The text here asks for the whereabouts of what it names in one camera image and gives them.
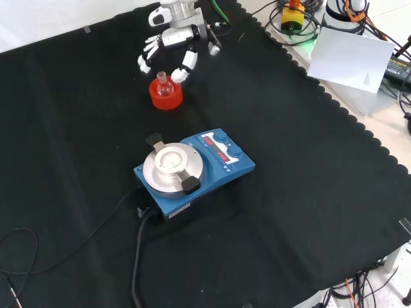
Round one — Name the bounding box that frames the thick black power cable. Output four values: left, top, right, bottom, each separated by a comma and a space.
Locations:
128, 207, 161, 308

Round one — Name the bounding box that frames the grey table frame bracket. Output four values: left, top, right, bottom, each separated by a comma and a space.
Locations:
383, 239, 411, 274

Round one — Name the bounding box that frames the yellow stop button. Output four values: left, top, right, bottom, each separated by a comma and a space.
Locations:
281, 0, 306, 31

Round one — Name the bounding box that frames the thin metal probe rod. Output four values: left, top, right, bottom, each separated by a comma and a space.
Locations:
0, 271, 23, 308

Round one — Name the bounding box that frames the grey metal base plate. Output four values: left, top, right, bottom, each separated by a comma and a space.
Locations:
263, 0, 401, 117

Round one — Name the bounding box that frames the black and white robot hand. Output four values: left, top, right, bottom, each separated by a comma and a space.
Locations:
137, 6, 202, 83

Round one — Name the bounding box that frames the clear glass round-bottom flask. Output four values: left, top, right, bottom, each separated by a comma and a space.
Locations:
156, 71, 175, 98

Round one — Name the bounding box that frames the black power adapter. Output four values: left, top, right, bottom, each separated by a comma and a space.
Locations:
383, 53, 411, 85

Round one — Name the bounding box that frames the orange plastic flask ring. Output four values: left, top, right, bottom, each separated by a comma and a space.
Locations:
148, 76, 184, 111

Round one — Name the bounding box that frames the black coiled cable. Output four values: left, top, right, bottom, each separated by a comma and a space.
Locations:
250, 0, 322, 46

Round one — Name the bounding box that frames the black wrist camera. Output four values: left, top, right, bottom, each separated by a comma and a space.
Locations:
205, 27, 223, 58

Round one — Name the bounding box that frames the pale board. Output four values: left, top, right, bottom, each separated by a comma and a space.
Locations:
306, 27, 396, 95

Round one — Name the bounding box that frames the heater with blue base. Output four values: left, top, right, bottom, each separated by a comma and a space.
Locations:
133, 128, 257, 223

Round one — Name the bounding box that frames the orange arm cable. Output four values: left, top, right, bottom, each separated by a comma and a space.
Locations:
343, 0, 393, 42

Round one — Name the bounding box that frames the black bench cloth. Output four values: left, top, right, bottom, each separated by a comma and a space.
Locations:
0, 0, 411, 308

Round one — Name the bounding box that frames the thin black probe cable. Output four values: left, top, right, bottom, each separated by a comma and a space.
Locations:
0, 187, 142, 308

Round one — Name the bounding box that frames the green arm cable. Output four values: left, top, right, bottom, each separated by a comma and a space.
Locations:
209, 0, 232, 27

